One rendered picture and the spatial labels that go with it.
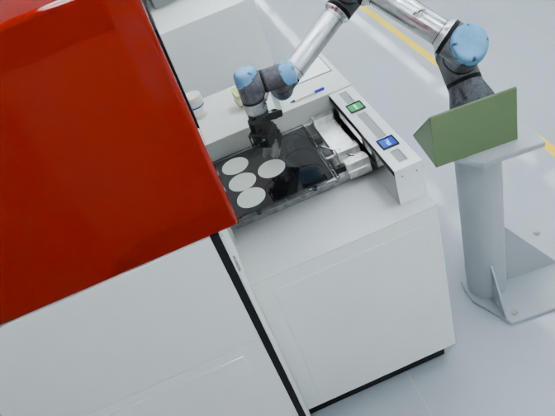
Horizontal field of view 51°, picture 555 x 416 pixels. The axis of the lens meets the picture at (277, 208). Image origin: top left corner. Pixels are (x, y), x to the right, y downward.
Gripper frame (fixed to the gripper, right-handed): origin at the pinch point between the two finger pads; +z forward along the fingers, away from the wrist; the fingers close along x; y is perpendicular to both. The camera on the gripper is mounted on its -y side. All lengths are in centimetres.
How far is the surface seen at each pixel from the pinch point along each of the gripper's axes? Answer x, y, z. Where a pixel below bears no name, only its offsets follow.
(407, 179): 49, 12, 0
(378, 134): 36.7, -5.0, -4.3
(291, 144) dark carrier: 2.8, -7.8, 1.4
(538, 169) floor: 82, -101, 91
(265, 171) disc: -1.7, 7.6, 1.3
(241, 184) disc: -8.2, 14.6, 1.3
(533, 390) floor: 85, 24, 91
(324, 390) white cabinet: 14, 47, 76
